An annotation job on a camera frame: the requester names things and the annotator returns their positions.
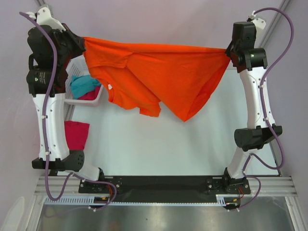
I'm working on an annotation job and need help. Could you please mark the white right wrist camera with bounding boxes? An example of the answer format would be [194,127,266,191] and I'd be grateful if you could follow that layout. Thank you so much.
[247,14,266,30]

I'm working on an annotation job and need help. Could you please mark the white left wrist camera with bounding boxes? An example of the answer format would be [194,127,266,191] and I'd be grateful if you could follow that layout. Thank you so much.
[26,5,66,32]

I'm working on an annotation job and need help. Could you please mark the pink t shirt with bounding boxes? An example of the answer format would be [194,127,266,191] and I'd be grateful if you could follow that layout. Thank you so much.
[78,86,101,101]

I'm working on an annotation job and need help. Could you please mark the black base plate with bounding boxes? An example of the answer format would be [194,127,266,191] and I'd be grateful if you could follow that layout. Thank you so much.
[78,175,251,204]

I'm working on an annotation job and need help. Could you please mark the white slotted cable duct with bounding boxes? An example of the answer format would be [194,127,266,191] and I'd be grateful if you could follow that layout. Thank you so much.
[44,195,240,208]

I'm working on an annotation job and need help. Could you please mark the aluminium frame rail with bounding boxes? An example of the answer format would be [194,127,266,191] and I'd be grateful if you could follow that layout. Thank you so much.
[48,176,297,196]

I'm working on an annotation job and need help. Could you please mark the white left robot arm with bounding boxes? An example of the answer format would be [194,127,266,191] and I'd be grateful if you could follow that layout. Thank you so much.
[26,24,106,193]

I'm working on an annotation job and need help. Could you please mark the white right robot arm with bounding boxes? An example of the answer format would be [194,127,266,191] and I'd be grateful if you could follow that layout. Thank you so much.
[221,20,282,194]

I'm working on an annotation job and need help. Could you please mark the teal t shirt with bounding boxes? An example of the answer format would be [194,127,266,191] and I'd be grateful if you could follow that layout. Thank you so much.
[70,75,101,99]

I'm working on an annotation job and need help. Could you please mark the orange t shirt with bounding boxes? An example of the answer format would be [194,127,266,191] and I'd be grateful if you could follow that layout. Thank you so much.
[84,37,230,122]

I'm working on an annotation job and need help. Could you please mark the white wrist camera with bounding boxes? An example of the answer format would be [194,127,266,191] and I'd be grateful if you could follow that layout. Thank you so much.
[247,14,266,30]
[26,5,66,32]

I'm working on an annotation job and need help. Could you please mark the folded red t shirt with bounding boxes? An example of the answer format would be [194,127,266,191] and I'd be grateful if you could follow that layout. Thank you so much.
[64,121,90,150]

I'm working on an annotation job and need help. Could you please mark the white plastic mesh basket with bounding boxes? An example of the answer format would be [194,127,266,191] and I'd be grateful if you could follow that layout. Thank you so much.
[64,55,103,107]

